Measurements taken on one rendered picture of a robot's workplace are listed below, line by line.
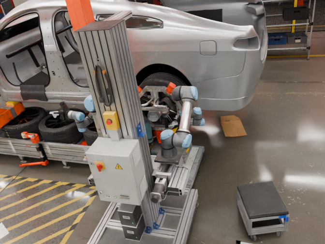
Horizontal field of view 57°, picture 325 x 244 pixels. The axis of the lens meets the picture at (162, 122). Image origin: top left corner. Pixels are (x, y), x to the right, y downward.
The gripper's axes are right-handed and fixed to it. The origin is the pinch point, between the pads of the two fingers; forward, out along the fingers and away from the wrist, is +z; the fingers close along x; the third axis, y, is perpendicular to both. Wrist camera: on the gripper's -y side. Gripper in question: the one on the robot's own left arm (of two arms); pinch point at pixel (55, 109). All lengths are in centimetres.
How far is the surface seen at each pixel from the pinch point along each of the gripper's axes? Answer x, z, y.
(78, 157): 53, 52, 95
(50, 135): 52, 97, 71
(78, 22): 38, -11, -73
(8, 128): 36, 166, 67
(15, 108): 63, 183, 49
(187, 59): 114, -82, -25
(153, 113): 76, -58, 25
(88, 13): 46, -18, -80
